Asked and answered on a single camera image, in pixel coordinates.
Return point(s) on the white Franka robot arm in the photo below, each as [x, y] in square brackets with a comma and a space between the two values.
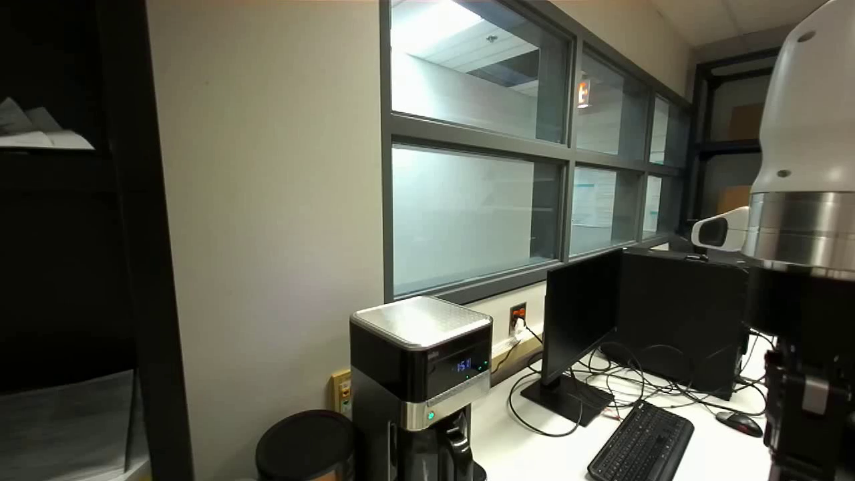
[802, 199]

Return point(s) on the black silver coffee machine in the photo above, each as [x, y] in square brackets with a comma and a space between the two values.
[418, 366]

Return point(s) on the dark framed window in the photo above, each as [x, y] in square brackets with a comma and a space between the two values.
[520, 134]

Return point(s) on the black computer monitor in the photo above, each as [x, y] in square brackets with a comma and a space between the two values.
[580, 313]

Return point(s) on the black keyboard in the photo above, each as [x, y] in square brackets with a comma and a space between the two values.
[645, 447]

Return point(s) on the brown cardboard box lower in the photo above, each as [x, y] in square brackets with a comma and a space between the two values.
[734, 199]

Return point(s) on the brown cardboard box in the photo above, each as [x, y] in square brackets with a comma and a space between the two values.
[743, 121]
[734, 199]

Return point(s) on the black metal rack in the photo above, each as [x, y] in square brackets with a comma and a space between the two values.
[715, 158]

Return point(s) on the brown cardboard box upper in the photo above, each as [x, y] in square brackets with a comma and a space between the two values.
[743, 121]

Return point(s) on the black shelving unit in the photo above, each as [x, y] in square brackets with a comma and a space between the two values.
[87, 281]

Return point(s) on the black computer mouse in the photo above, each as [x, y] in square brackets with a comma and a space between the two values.
[738, 424]

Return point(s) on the white papers on shelf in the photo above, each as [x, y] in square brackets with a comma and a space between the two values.
[35, 130]

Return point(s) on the white wall outlet plate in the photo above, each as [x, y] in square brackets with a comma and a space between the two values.
[517, 324]

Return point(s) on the yellow wall outlet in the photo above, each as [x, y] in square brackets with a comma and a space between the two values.
[339, 389]

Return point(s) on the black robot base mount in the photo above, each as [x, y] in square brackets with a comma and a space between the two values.
[811, 373]

